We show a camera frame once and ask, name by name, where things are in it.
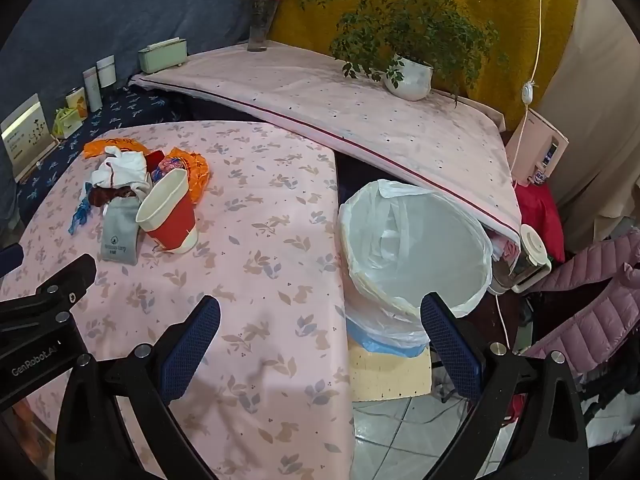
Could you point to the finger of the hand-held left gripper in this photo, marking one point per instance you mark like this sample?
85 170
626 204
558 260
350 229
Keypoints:
62 280
10 259

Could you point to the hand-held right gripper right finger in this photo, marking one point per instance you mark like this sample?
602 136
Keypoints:
450 340

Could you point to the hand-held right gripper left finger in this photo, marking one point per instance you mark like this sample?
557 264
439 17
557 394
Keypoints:
192 340

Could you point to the trash bin with white liner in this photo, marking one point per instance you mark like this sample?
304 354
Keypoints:
415 240

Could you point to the red and white paper cup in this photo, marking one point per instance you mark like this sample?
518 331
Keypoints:
170 220

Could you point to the orange wrapper with blue print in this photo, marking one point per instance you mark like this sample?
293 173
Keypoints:
196 172

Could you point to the blue plastic wrapper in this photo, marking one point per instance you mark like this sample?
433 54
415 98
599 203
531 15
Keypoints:
82 212

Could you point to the yellow foam board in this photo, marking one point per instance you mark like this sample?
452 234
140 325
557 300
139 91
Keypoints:
387 375

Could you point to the grey fabric pouch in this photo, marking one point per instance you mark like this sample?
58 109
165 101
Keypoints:
119 232

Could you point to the blue plastic bag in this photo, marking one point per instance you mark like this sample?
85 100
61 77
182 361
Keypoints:
372 344

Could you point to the dark red crumpled wrapper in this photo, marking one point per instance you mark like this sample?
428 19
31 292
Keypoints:
107 194

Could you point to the white lidded jar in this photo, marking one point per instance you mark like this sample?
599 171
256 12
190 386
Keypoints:
530 255

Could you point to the pink leaf-print tablecloth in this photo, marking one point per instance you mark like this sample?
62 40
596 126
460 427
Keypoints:
260 240

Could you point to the white crumpled cloth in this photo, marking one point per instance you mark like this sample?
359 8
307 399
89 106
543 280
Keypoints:
122 167

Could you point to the standing display card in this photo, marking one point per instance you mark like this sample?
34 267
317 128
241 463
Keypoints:
27 132

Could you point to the plain orange wrapper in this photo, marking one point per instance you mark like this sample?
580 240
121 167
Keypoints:
115 146

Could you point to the pink padded jacket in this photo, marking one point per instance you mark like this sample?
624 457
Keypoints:
595 305

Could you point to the green packet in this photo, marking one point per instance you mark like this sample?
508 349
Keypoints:
67 121

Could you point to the red bag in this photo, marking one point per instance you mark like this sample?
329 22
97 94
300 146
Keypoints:
537 215

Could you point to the small red box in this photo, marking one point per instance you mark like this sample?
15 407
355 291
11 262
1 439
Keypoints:
156 158

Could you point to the small yellow and white box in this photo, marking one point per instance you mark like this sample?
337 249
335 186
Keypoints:
76 99

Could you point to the navy leaf-print cloth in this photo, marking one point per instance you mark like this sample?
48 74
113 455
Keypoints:
125 107

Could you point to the white cosmetic tube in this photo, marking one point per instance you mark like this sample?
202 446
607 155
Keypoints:
93 90

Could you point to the white cosmetic jar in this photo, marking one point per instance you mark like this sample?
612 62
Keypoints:
106 72

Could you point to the pink appliance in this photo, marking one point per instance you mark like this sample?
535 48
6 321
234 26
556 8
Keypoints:
537 140

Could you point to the pale green tissue box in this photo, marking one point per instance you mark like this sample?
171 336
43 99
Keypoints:
161 56

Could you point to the pink speckled quilt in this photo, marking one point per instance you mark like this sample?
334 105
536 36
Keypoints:
350 110

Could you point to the white plant pot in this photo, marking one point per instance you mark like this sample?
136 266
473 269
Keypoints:
410 77

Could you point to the beige curtain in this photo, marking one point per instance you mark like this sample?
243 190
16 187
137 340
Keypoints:
600 110

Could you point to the grey-blue fabric backdrop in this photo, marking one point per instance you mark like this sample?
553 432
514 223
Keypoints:
125 5

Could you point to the mustard yellow blanket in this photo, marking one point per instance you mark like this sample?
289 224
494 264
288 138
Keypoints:
515 20

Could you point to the green leafy plant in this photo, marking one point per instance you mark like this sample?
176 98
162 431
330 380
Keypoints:
400 15

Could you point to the glass vase with pink flowers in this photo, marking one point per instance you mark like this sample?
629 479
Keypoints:
261 15

